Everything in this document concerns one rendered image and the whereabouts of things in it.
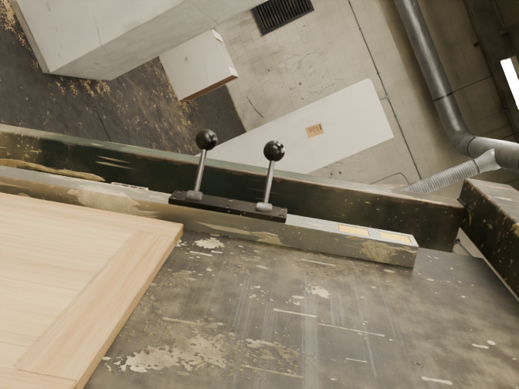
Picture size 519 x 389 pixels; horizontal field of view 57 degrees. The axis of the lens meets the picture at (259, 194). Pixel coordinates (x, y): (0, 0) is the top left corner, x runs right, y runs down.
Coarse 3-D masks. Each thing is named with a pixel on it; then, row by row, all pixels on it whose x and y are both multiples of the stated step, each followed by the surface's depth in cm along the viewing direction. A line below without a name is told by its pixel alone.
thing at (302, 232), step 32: (32, 192) 81; (64, 192) 80; (96, 192) 80; (128, 192) 81; (160, 192) 84; (192, 224) 80; (224, 224) 79; (256, 224) 79; (288, 224) 78; (320, 224) 80; (352, 256) 79; (384, 256) 78
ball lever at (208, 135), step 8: (200, 136) 81; (208, 136) 81; (216, 136) 83; (200, 144) 82; (208, 144) 82; (200, 160) 82; (200, 168) 82; (200, 176) 81; (192, 192) 80; (200, 192) 80; (200, 200) 80
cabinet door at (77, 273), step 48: (0, 192) 79; (0, 240) 64; (48, 240) 66; (96, 240) 68; (144, 240) 70; (0, 288) 53; (48, 288) 55; (96, 288) 56; (144, 288) 59; (0, 336) 46; (48, 336) 46; (96, 336) 48; (0, 384) 40; (48, 384) 41
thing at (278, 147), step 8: (272, 144) 81; (280, 144) 81; (264, 152) 82; (272, 152) 81; (280, 152) 81; (272, 160) 82; (272, 168) 81; (272, 176) 81; (264, 192) 81; (264, 200) 80; (256, 208) 80; (264, 208) 79
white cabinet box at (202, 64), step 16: (208, 32) 553; (176, 48) 562; (192, 48) 559; (208, 48) 556; (224, 48) 596; (176, 64) 565; (192, 64) 562; (208, 64) 560; (224, 64) 557; (176, 80) 569; (192, 80) 566; (208, 80) 563; (224, 80) 579; (192, 96) 595
